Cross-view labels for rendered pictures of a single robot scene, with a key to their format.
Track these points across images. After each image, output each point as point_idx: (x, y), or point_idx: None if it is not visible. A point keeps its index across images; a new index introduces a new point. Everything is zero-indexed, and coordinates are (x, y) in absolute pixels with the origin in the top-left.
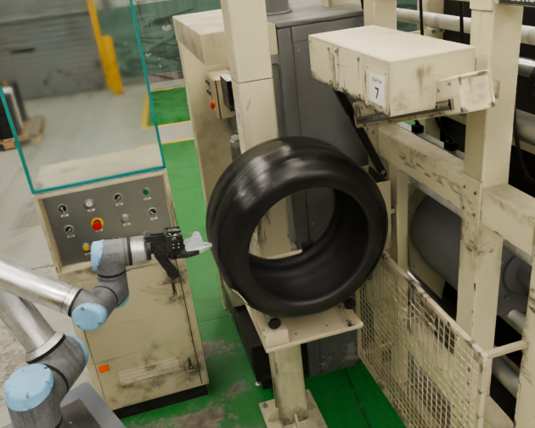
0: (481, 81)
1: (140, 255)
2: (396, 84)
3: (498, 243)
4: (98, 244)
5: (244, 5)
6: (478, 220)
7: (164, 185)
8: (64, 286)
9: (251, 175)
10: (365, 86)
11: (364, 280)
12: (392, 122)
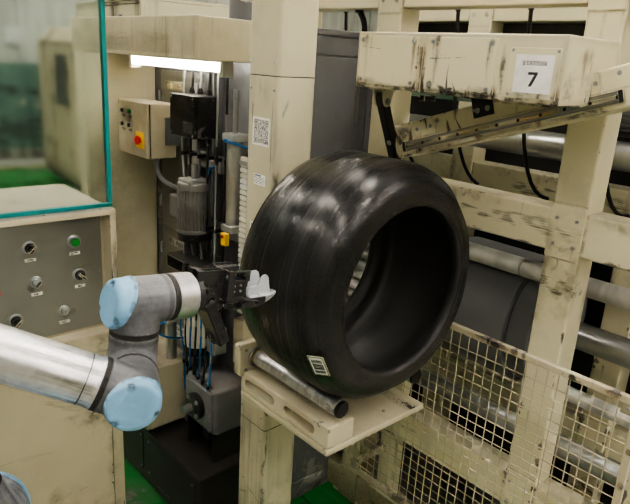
0: None
1: (194, 300)
2: (569, 65)
3: (585, 284)
4: (128, 281)
5: None
6: (578, 254)
7: (102, 234)
8: (82, 352)
9: (350, 184)
10: (501, 75)
11: (442, 340)
12: (484, 138)
